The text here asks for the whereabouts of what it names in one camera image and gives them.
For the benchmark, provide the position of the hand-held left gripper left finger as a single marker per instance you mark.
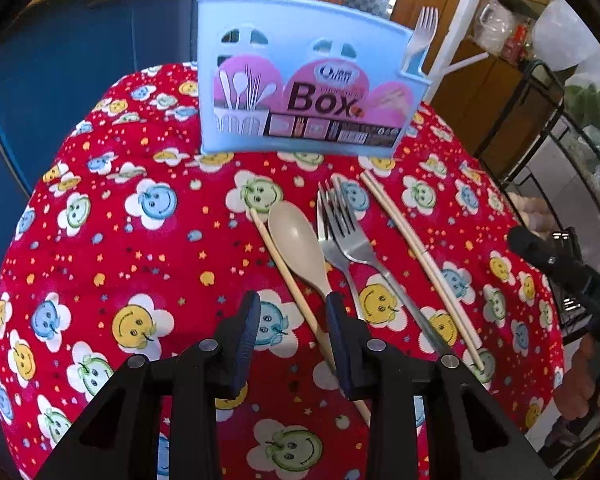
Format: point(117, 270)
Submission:
point(245, 340)

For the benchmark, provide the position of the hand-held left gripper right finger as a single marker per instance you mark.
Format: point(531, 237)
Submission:
point(337, 340)

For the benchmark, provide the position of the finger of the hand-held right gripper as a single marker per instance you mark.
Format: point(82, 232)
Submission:
point(540, 250)

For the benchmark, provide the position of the steel fork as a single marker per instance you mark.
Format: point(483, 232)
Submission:
point(332, 250)
point(360, 247)

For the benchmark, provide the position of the beige plastic spoon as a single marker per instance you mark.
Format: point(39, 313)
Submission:
point(292, 235)

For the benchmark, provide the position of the pair of wooden chopsticks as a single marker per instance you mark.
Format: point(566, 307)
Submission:
point(414, 255)

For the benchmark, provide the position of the beige plastic fork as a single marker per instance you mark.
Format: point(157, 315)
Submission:
point(420, 40)

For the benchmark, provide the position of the blue plastic utensil box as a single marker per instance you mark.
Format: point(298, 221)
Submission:
point(300, 25)

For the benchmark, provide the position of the person's right hand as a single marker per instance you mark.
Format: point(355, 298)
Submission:
point(575, 385)

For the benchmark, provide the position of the pile of eggs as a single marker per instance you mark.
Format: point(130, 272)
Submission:
point(530, 210)

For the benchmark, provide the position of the bag of green vegetables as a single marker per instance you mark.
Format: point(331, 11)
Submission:
point(595, 110)

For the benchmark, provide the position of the red smiley-print tablecloth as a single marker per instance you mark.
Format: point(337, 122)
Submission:
point(130, 240)

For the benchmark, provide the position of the wooden shelf unit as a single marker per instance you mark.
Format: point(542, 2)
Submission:
point(480, 100)

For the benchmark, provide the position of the white plastic bag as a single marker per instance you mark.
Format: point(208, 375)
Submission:
point(575, 30)

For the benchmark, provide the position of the plastic bags on shelf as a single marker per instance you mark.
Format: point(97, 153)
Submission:
point(495, 25)

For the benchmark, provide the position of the blue kitchen base cabinet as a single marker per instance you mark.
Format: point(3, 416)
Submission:
point(55, 35)

